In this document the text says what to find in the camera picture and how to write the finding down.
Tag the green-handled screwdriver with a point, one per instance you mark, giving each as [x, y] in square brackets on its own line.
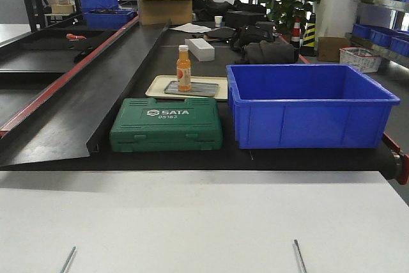
[299, 256]
[68, 260]

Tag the white rectangular box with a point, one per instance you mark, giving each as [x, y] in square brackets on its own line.
[201, 49]

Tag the large open cardboard box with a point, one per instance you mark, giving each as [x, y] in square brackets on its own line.
[161, 11]

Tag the white paper cup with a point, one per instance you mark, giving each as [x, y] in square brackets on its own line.
[218, 21]

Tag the orange tool on conveyor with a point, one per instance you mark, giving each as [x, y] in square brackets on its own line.
[70, 36]

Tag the yellow black traffic cone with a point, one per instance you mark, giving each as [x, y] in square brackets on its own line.
[309, 38]

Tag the blue bin on conveyor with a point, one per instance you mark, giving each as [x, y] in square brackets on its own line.
[112, 20]

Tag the steel shelving rack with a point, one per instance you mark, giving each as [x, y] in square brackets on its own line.
[381, 27]

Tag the green SATA tool case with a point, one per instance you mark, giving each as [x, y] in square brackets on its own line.
[147, 125]

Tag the grey metal tray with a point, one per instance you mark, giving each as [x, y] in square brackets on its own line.
[201, 89]

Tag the large blue plastic bin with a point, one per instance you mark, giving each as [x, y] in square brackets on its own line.
[307, 106]

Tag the dark grey bag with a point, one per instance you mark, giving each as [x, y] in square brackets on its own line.
[268, 53]

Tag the orange juice bottle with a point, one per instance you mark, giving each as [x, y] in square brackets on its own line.
[183, 66]

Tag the brown cardboard box on floor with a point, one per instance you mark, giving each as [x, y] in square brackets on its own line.
[328, 48]

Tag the beige plastic tray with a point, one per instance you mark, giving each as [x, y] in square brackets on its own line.
[158, 85]

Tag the red white traffic cone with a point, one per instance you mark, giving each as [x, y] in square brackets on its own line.
[295, 34]

